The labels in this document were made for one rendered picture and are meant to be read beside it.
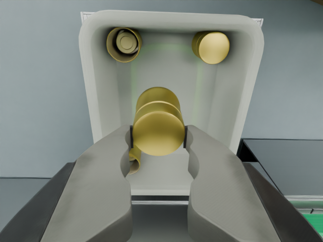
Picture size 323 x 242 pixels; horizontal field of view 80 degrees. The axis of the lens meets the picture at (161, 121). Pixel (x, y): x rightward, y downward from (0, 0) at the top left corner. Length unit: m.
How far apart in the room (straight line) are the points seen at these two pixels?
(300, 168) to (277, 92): 0.11
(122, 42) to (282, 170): 0.27
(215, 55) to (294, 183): 0.19
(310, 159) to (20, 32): 0.44
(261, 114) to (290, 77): 0.07
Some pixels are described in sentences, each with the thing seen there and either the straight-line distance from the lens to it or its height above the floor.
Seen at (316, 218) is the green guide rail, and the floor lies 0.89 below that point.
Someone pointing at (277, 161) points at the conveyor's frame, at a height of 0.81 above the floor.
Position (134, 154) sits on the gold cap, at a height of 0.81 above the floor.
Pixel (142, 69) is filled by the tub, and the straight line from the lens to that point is 0.27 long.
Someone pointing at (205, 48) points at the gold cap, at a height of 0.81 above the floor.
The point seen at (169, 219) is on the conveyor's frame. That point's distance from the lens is 0.33.
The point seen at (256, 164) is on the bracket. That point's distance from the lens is 0.31.
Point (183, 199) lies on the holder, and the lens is 0.35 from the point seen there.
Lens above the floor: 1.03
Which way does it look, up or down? 62 degrees down
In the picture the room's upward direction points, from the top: 177 degrees clockwise
